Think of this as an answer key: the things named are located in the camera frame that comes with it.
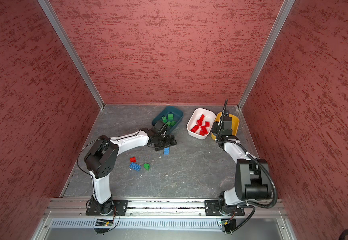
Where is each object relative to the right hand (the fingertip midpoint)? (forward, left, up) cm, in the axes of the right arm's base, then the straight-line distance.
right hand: (215, 125), depth 92 cm
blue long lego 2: (-21, +51, -12) cm, 56 cm away
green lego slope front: (-21, +43, -11) cm, 49 cm away
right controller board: (-51, +1, -15) cm, 53 cm away
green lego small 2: (+10, +27, -10) cm, 31 cm away
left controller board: (-48, +63, -15) cm, 81 cm away
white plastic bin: (+16, +11, -9) cm, 22 cm away
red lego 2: (+4, +5, -12) cm, 13 cm away
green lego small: (+15, +34, -11) cm, 39 cm away
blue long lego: (-11, +32, -12) cm, 36 cm away
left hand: (-10, +29, -9) cm, 32 cm away
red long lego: (+11, +7, -9) cm, 16 cm away
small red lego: (-17, +52, -11) cm, 56 cm away
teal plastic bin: (+16, +24, -10) cm, 30 cm away
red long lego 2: (+5, +12, -11) cm, 17 cm away
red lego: (+11, +2, -13) cm, 17 cm away
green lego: (+16, +29, -10) cm, 35 cm away
